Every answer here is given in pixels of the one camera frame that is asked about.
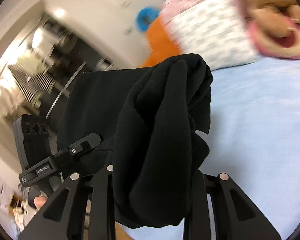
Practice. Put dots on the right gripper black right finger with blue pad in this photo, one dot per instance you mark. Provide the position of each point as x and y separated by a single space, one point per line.
234 213

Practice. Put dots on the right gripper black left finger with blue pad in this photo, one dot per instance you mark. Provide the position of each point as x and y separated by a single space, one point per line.
63 214

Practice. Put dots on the black large garment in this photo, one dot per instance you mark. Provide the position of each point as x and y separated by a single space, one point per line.
148 120

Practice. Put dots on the person's left hand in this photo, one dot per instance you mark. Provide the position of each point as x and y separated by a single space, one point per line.
39 202

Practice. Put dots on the light blue bed cover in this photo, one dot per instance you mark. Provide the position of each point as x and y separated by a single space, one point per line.
255 136

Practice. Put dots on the orange bed headboard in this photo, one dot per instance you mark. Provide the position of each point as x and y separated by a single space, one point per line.
158 35

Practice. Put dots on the pink round cushion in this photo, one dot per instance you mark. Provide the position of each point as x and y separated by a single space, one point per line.
283 48

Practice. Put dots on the blue round toy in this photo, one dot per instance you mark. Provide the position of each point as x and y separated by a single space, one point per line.
146 17

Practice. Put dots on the white floral pillow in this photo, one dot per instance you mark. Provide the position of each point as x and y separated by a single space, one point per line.
215 30

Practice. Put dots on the brown monkey plush toy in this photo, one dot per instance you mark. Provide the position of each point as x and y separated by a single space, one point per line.
278 18

